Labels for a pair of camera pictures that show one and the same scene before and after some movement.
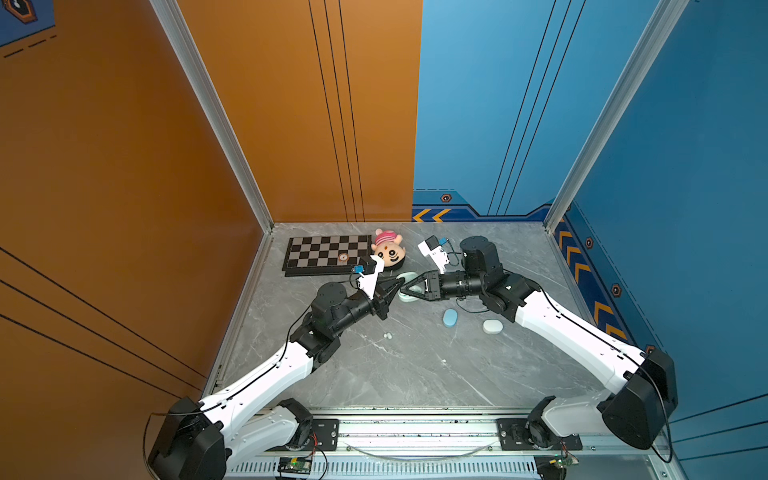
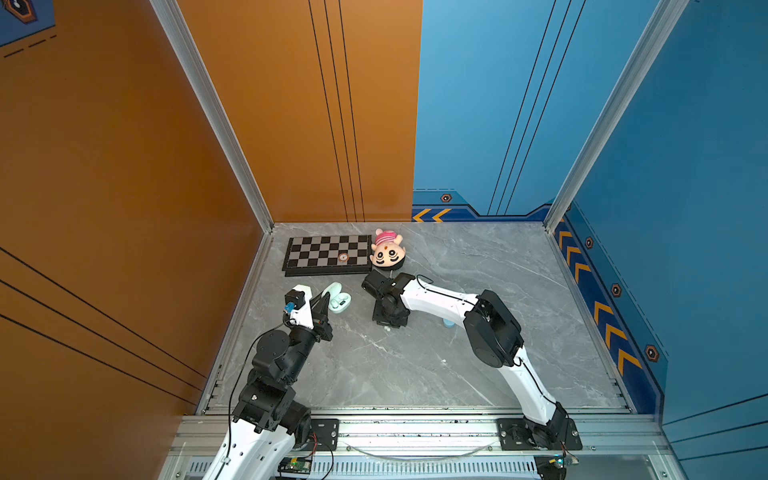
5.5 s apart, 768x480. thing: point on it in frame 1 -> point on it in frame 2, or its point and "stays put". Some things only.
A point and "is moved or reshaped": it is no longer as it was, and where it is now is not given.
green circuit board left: [300, 465] stays put
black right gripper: [429, 295] -> [399, 322]
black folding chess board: [324, 255] stays put
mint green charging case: [408, 276] is moved or reshaped
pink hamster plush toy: [387, 246] stays put
